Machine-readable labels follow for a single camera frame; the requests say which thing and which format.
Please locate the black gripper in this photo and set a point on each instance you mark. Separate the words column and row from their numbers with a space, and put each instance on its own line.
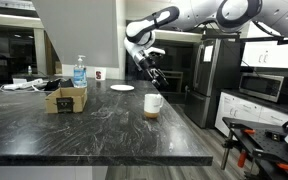
column 148, row 66

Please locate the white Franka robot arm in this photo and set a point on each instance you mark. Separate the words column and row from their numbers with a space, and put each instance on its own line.
column 197, row 13

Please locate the white mug with cork base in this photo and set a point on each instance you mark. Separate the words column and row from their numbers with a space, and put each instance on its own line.
column 151, row 104

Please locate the white mug with red logo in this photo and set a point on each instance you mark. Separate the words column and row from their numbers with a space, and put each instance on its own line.
column 99, row 74

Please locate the white ceramic plate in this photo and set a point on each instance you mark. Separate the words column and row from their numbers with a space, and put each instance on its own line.
column 122, row 87

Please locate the stainless steel refrigerator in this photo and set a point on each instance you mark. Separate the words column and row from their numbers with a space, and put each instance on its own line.
column 214, row 83

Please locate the white paper sheet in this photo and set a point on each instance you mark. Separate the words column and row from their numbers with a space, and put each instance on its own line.
column 208, row 54

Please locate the clear hand sanitizer pump bottle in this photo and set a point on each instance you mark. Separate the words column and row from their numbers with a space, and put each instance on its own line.
column 80, row 76

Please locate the white lower kitchen cabinets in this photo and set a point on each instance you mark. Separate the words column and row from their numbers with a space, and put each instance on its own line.
column 247, row 111

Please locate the white kitchen cabinets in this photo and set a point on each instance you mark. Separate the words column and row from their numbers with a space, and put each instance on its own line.
column 247, row 111
column 270, row 53

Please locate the open cardboard box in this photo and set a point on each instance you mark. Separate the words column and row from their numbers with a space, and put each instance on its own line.
column 67, row 95

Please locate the stainless steel microwave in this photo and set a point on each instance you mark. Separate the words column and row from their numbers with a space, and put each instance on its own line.
column 260, row 86

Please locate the black pouch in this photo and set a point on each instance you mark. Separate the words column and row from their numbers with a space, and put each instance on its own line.
column 58, row 84

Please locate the white upper kitchen cabinets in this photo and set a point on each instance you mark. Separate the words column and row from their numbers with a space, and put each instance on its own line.
column 270, row 53

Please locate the black perforated robot table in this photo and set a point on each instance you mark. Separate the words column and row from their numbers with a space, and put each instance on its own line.
column 267, row 148

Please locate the small black block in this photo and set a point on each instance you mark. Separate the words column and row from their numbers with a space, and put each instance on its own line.
column 274, row 135

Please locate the small white bottle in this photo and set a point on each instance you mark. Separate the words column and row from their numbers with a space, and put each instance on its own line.
column 29, row 70

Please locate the white power strip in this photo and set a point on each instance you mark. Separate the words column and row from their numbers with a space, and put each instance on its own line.
column 23, row 84

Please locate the metal frame shelf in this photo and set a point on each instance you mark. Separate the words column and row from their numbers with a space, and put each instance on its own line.
column 170, row 81

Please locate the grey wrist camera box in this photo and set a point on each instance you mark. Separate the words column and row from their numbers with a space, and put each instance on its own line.
column 155, row 51

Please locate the black camera mount rod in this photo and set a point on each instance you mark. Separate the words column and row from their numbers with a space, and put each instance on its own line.
column 257, row 39

